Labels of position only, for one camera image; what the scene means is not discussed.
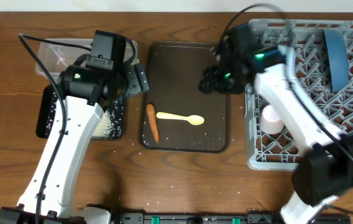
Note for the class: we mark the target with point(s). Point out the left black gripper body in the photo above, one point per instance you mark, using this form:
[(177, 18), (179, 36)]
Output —
[(136, 80)]

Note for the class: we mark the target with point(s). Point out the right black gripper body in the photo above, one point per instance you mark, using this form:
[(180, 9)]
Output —
[(225, 81)]

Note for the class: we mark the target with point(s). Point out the orange carrot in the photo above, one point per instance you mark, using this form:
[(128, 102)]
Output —
[(153, 121)]

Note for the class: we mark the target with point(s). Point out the yellow plastic spoon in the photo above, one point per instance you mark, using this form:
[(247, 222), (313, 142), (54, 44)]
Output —
[(192, 119)]

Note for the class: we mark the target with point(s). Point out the white rice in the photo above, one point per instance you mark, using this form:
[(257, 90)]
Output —
[(106, 124)]

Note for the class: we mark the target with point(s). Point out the pink plastic cup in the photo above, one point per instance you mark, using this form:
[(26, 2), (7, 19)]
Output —
[(270, 122)]

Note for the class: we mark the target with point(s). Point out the dark blue plate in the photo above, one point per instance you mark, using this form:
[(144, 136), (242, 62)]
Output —
[(338, 61)]

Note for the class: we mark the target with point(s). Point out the light blue bowl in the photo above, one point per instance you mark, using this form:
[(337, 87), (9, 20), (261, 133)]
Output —
[(289, 53)]

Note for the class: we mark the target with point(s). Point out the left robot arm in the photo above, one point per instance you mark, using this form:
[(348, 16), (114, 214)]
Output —
[(103, 74)]

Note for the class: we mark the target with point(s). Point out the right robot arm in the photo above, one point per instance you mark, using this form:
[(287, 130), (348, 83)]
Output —
[(325, 170)]

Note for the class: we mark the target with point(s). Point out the grey dishwasher rack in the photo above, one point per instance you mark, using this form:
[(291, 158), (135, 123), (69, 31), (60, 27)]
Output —
[(278, 151)]

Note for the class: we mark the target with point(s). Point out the dark brown serving tray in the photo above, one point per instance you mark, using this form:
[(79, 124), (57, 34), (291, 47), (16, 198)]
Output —
[(174, 70)]

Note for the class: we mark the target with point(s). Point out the black rectangular tray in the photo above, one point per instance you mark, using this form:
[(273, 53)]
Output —
[(47, 112)]

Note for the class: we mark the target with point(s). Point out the clear plastic bin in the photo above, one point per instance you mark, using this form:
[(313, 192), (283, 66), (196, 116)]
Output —
[(56, 58)]

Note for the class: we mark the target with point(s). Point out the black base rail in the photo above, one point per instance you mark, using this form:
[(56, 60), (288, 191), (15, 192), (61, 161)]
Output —
[(250, 218)]

